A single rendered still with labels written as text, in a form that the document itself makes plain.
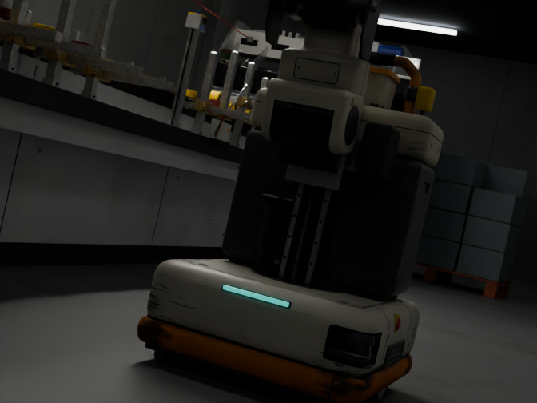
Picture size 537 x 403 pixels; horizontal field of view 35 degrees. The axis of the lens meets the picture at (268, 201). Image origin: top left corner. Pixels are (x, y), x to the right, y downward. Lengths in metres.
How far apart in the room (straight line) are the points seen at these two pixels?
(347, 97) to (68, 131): 1.36
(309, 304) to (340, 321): 0.09
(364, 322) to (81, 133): 1.58
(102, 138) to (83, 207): 0.47
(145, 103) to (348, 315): 2.23
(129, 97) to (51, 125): 0.89
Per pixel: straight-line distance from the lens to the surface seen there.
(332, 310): 2.10
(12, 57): 2.87
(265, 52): 7.42
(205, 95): 4.16
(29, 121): 3.01
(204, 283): 2.21
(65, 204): 3.67
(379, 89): 2.49
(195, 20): 3.95
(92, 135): 3.35
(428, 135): 2.41
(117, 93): 3.85
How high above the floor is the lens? 0.52
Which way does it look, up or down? 1 degrees down
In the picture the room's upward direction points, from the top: 13 degrees clockwise
